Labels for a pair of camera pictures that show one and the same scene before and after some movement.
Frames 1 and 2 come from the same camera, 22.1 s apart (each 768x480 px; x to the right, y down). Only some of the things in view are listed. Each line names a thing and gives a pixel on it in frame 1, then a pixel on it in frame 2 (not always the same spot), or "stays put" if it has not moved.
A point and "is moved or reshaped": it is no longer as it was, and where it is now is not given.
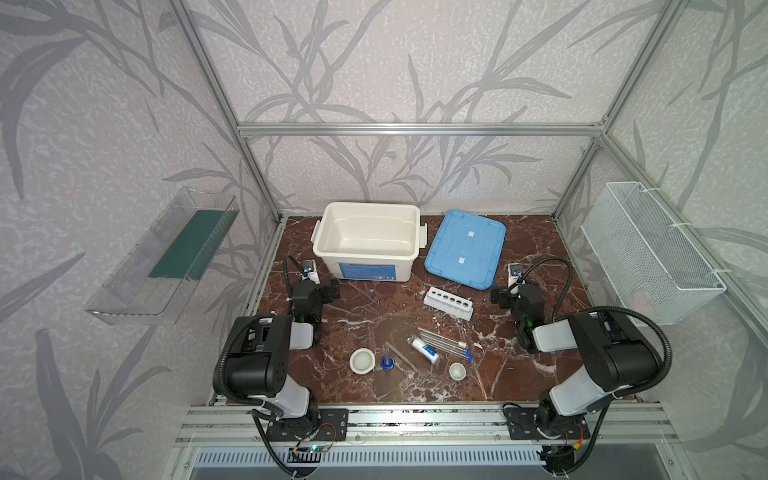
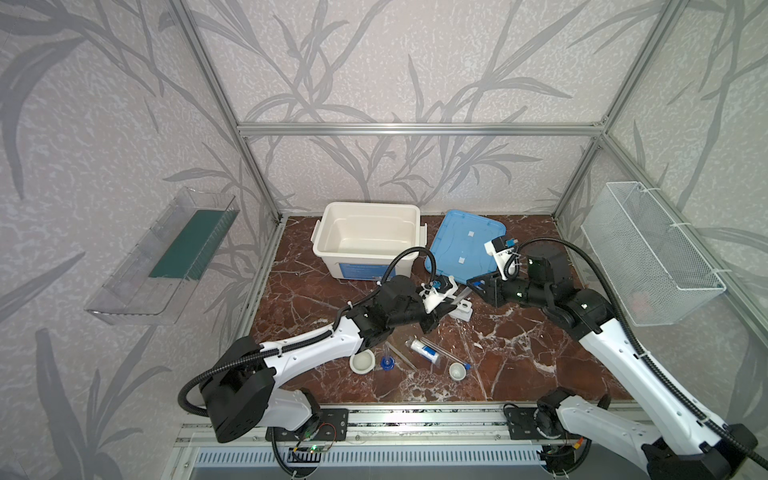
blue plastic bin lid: [466, 250] stays put
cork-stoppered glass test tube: [458, 343] to [464, 293]
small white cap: [457, 371] stays put
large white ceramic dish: [362, 361] stays put
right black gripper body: [505, 297] to [483, 288]
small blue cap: [387, 362] stays put
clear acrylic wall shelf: [151, 284] stays put
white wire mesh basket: [648, 264] stays put
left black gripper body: [324, 291] to [437, 310]
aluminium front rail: [630, 425] stays put
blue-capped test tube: [464, 351] is moved or reshaped
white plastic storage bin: [370, 241] stays put
